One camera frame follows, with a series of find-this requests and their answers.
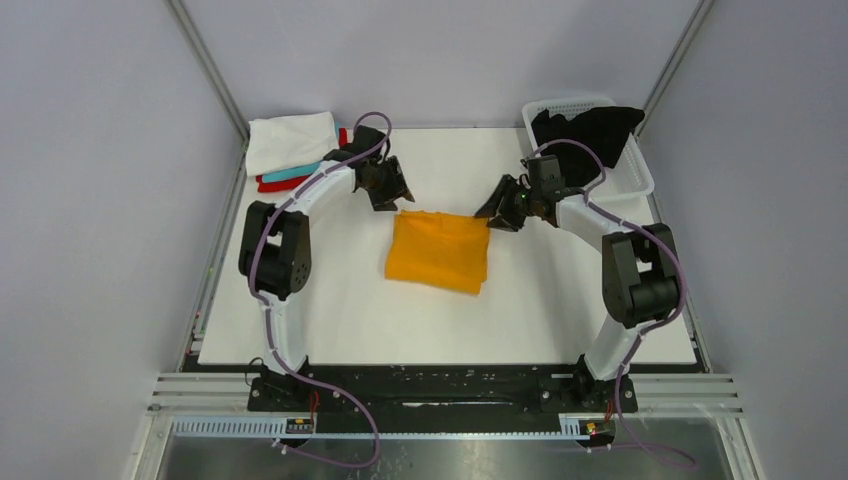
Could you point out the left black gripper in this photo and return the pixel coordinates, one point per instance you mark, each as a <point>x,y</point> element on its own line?
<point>383,201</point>

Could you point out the white slotted cable duct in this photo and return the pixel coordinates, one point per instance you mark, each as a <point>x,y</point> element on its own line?
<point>295,428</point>

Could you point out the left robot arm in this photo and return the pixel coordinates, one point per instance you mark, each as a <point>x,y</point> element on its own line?
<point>276,247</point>

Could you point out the black t shirt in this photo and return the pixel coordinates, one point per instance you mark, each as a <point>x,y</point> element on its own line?
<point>604,130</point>

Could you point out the yellow t shirt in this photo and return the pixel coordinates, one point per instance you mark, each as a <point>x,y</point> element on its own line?
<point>440,250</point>

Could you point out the white plastic basket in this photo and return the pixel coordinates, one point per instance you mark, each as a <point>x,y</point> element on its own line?
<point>630,179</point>

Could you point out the teal folded t shirt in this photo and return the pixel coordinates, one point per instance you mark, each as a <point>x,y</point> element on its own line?
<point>303,170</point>

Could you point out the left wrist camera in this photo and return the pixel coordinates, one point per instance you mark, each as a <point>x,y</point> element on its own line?
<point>367,143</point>

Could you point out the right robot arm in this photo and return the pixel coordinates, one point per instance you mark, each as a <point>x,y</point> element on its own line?
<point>641,281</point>

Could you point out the white folded t shirt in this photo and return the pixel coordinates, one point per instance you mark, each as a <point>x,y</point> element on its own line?
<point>289,141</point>

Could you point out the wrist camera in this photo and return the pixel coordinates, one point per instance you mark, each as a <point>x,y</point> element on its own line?
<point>367,143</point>
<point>544,175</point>

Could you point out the red folded t shirt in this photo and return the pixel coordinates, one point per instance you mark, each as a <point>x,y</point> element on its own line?
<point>279,186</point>

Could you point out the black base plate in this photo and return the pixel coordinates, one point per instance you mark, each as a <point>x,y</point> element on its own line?
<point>429,399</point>

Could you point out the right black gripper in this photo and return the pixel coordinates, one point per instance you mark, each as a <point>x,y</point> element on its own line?
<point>511,204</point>

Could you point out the right aluminium frame post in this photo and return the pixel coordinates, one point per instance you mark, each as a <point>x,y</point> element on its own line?
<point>690,32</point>

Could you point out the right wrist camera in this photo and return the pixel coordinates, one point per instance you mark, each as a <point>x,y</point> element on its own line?
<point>544,175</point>

